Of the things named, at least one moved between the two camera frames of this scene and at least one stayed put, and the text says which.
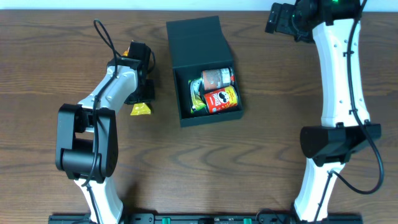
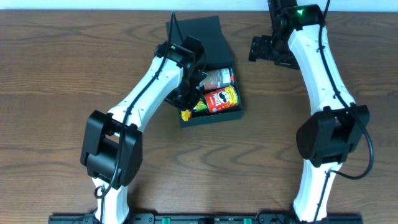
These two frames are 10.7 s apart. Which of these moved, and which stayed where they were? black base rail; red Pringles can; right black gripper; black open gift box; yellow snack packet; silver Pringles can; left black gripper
Moved: yellow snack packet; right black gripper; left black gripper
Stayed: black base rail; black open gift box; red Pringles can; silver Pringles can
